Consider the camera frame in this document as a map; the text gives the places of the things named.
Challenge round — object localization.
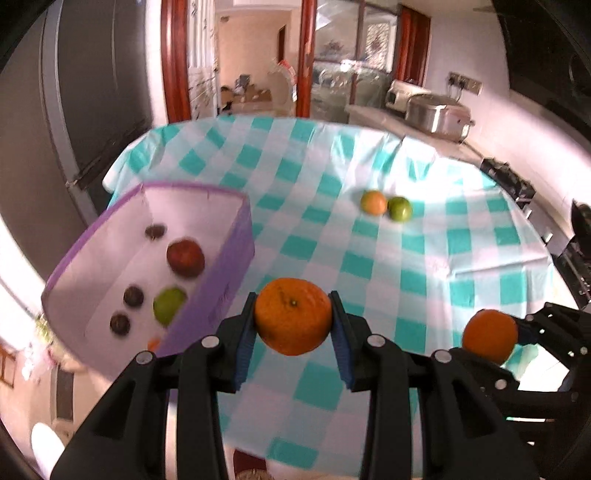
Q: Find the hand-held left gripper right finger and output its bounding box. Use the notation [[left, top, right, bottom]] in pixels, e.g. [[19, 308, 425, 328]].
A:
[[327, 291, 542, 480]]

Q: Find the small green citrus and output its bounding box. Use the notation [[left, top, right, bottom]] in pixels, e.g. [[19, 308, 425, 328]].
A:
[[387, 196, 413, 223]]

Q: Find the grey refrigerator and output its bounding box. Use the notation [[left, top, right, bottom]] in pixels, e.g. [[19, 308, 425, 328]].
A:
[[0, 0, 155, 222]]

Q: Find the white countertop appliance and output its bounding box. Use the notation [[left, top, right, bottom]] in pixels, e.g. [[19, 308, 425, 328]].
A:
[[385, 79, 432, 112]]

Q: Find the teal white checked tablecloth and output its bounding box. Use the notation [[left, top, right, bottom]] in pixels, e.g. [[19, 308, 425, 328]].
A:
[[102, 114, 556, 477]]

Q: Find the black gas stove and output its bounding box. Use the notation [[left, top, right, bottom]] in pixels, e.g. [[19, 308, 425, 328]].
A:
[[480, 157, 536, 204]]

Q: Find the dark range hood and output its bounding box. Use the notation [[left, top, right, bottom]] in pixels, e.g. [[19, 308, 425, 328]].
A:
[[492, 0, 591, 125]]

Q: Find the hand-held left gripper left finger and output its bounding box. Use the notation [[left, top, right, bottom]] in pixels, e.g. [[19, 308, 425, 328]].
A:
[[51, 292, 260, 480]]

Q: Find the wall power socket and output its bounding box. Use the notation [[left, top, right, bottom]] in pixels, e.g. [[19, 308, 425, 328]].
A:
[[448, 71, 483, 95]]

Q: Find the large green apple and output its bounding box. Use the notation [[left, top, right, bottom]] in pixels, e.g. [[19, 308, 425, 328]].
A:
[[153, 287, 188, 326]]

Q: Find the red-brown wooden door frame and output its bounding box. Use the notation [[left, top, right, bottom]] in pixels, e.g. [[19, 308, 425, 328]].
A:
[[161, 0, 317, 124]]

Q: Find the purple storage box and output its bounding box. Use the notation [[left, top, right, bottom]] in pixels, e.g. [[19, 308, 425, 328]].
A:
[[41, 181, 256, 384]]

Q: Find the dark red apple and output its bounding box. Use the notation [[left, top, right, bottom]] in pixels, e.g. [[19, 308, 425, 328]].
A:
[[166, 238, 206, 278]]

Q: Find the red curtain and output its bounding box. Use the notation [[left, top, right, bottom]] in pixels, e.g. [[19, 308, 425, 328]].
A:
[[397, 4, 432, 86]]

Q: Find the yellow-orange tangerine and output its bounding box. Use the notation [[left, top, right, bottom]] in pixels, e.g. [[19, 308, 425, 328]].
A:
[[360, 190, 389, 216]]

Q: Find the silver electric cooker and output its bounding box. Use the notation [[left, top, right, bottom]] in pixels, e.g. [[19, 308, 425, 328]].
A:
[[404, 93, 476, 141]]

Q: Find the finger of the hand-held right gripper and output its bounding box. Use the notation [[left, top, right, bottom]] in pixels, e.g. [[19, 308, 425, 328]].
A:
[[450, 347, 580, 418], [512, 301, 591, 367]]

